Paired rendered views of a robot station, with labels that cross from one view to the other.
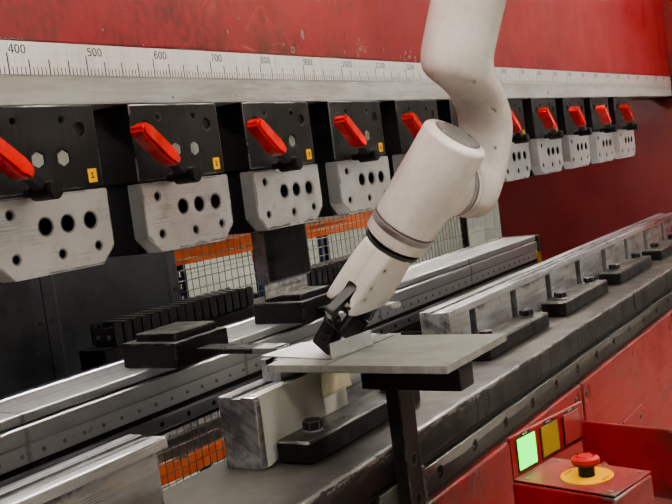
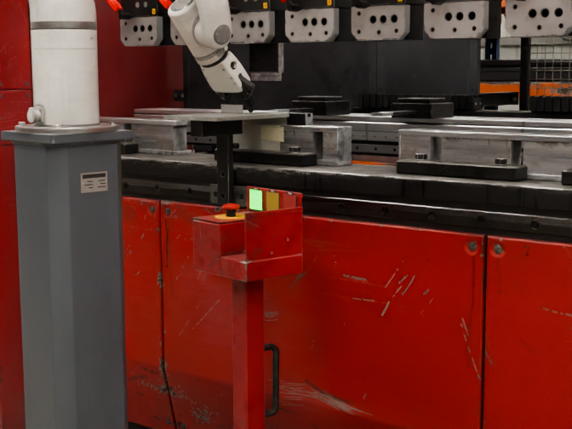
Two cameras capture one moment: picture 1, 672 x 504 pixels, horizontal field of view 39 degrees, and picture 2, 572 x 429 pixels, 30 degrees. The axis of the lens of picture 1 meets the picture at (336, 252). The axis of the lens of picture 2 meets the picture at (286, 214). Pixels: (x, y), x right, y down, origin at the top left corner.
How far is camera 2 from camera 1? 315 cm
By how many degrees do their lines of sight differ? 95
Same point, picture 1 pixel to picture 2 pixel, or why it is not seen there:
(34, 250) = (131, 36)
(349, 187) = (292, 26)
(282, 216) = (239, 37)
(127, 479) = (161, 130)
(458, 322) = (411, 141)
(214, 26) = not seen: outside the picture
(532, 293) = (561, 154)
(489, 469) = (312, 225)
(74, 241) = (143, 35)
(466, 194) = (188, 34)
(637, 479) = (209, 220)
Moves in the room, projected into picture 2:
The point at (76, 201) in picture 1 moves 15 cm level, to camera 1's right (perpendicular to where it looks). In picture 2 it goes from (145, 20) to (132, 18)
